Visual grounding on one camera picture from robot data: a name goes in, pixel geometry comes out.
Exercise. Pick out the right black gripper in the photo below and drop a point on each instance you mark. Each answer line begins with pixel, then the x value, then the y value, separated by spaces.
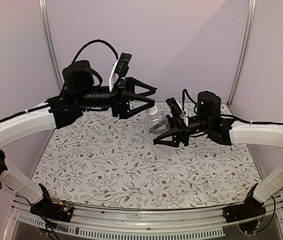
pixel 181 133

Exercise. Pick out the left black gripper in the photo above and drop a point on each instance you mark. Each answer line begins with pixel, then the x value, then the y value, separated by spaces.
pixel 120 103

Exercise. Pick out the clear plastic bottle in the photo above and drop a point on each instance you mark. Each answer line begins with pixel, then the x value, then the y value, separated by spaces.
pixel 155 126

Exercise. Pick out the white Pocari Sweat cap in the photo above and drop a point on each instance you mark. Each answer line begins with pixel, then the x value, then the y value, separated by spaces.
pixel 152 111

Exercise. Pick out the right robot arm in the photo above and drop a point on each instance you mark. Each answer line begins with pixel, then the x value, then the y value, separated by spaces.
pixel 227 130

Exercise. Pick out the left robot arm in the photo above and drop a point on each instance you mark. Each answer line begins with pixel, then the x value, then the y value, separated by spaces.
pixel 84 92

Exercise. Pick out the floral patterned table mat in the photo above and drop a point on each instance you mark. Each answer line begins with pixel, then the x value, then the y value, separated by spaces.
pixel 103 161

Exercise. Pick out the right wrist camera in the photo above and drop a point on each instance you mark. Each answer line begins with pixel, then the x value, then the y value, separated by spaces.
pixel 177 110

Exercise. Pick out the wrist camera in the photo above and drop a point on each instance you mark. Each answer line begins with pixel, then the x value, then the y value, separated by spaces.
pixel 119 69
pixel 177 110

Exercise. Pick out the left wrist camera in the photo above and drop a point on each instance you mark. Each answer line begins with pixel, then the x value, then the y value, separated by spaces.
pixel 119 69

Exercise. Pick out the aluminium front rail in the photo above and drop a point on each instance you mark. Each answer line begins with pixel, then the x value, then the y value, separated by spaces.
pixel 106 223

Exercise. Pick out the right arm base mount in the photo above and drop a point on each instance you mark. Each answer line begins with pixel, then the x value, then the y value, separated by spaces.
pixel 250 208

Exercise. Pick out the left aluminium frame post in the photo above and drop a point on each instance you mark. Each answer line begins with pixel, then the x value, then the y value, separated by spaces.
pixel 43 10

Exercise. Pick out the aluminium frame post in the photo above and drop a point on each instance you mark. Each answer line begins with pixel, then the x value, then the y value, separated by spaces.
pixel 43 10
pixel 243 51

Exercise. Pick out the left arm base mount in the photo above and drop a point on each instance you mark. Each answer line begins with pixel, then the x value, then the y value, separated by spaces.
pixel 61 211

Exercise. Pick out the right aluminium frame post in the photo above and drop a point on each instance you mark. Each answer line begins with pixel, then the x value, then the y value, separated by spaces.
pixel 243 51

